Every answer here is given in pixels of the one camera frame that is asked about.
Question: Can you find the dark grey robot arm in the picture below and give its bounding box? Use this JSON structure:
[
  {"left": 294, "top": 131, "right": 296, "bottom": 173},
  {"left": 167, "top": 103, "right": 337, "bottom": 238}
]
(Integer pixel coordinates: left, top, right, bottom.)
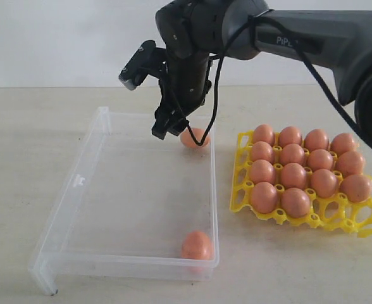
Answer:
[{"left": 154, "top": 1, "right": 372, "bottom": 149}]

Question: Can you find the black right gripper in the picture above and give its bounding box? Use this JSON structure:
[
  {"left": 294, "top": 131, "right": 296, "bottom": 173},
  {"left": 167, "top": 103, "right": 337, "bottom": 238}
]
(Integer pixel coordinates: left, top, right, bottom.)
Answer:
[{"left": 151, "top": 52, "right": 209, "bottom": 140}]

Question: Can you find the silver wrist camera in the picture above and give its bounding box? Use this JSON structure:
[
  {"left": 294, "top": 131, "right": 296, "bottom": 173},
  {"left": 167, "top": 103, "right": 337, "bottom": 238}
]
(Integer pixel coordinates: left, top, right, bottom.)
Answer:
[{"left": 118, "top": 40, "right": 166, "bottom": 91}]

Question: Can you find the yellow plastic egg tray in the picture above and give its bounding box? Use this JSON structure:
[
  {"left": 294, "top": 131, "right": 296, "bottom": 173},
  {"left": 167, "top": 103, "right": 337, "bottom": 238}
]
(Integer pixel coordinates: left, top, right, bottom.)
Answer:
[{"left": 230, "top": 130, "right": 372, "bottom": 238}]

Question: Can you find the brown egg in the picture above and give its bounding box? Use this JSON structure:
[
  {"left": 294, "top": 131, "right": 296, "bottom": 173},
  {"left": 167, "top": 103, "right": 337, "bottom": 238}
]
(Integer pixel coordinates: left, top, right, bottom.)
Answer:
[
  {"left": 330, "top": 133, "right": 357, "bottom": 156},
  {"left": 281, "top": 188, "right": 310, "bottom": 219},
  {"left": 249, "top": 160, "right": 276, "bottom": 184},
  {"left": 279, "top": 143, "right": 306, "bottom": 166},
  {"left": 252, "top": 124, "right": 275, "bottom": 146},
  {"left": 181, "top": 231, "right": 213, "bottom": 260},
  {"left": 278, "top": 126, "right": 302, "bottom": 148},
  {"left": 250, "top": 182, "right": 278, "bottom": 214},
  {"left": 180, "top": 127, "right": 211, "bottom": 149},
  {"left": 310, "top": 168, "right": 338, "bottom": 198},
  {"left": 335, "top": 151, "right": 366, "bottom": 177},
  {"left": 250, "top": 141, "right": 275, "bottom": 163},
  {"left": 306, "top": 149, "right": 333, "bottom": 172},
  {"left": 280, "top": 163, "right": 307, "bottom": 189},
  {"left": 304, "top": 129, "right": 329, "bottom": 152},
  {"left": 340, "top": 174, "right": 372, "bottom": 203}
]

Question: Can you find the clear plastic container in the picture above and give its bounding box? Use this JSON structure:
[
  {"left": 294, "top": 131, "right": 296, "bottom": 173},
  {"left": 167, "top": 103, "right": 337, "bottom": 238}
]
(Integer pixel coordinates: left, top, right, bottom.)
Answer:
[{"left": 28, "top": 106, "right": 220, "bottom": 295}]

